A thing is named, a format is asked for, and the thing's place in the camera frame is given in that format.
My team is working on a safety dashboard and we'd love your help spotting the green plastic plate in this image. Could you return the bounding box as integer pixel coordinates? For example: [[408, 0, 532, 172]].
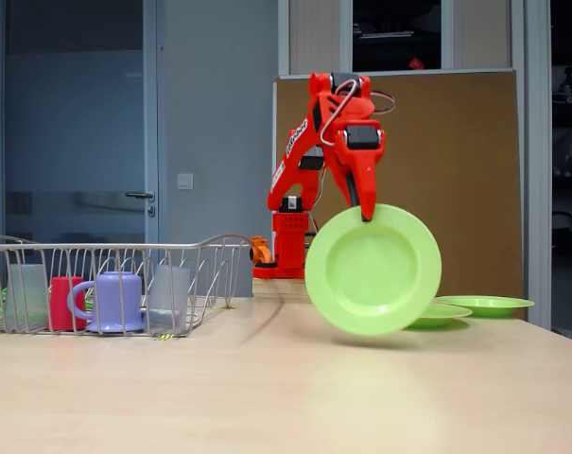
[[303, 202, 442, 338], [431, 295, 536, 319], [406, 302, 474, 330]]

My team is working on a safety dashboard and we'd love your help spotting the translucent grey plastic cup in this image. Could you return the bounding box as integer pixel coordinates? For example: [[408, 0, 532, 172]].
[[4, 263, 49, 332], [146, 263, 192, 336]]

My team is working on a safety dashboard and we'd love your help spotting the purple plastic mug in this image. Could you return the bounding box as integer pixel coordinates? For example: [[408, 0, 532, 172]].
[[66, 271, 147, 334]]

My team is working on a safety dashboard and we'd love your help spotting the red plastic cup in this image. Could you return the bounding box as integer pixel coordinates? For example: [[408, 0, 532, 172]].
[[46, 276, 88, 332]]

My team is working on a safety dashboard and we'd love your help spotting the brown pin board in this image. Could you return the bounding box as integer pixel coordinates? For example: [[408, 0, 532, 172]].
[[271, 68, 526, 313]]

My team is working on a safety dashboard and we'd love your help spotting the orange table clamp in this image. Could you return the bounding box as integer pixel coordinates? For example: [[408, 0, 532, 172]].
[[250, 236, 273, 264]]

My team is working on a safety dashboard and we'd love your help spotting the wooden base block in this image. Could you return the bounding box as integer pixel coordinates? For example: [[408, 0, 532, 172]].
[[251, 277, 313, 304]]

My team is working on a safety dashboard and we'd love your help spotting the dark kettle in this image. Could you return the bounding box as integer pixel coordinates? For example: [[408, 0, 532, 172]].
[[552, 211, 572, 247]]

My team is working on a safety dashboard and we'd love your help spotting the dark open shelf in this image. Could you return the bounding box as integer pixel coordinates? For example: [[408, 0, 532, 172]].
[[549, 0, 572, 332]]

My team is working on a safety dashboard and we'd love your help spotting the small flexible tripod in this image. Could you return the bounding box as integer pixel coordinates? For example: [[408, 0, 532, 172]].
[[552, 65, 572, 105]]

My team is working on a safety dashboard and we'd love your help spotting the grey glass door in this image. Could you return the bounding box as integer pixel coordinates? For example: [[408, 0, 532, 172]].
[[0, 0, 159, 294]]

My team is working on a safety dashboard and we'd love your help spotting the metal wire dish rack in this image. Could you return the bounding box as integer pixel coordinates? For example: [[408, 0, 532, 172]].
[[0, 233, 253, 338]]

